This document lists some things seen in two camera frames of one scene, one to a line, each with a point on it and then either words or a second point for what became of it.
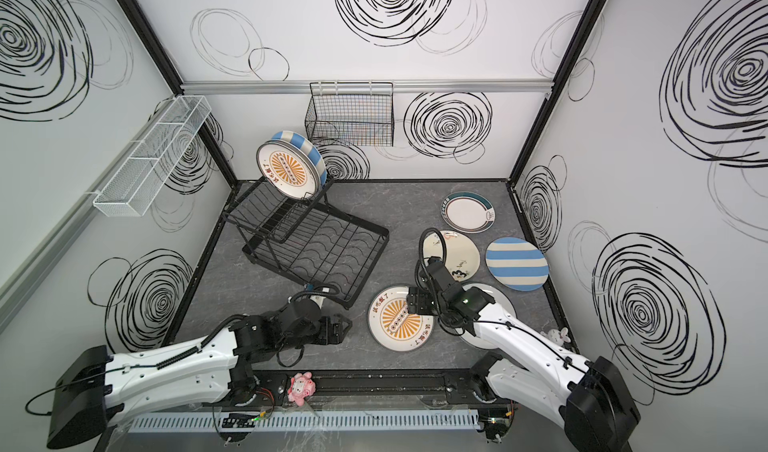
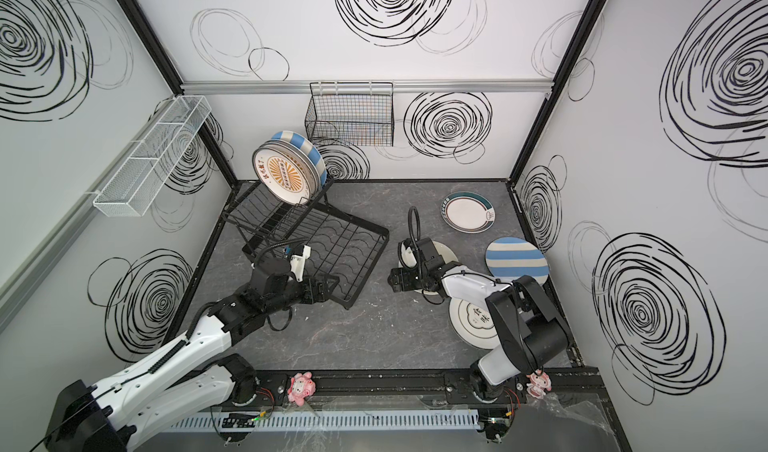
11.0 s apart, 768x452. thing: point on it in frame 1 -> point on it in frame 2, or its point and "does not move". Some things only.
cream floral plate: (463, 254) -> (408, 257)
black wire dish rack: (310, 239) does not move
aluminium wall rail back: (399, 85) does not move
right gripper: (419, 300) -> (409, 275)
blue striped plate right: (517, 263) does not move
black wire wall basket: (351, 113) does not move
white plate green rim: (468, 211) does not move
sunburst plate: (392, 325) -> (287, 170)
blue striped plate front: (309, 148) does not move
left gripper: (335, 329) -> (315, 288)
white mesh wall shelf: (133, 188) does not move
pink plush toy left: (301, 386) does not move
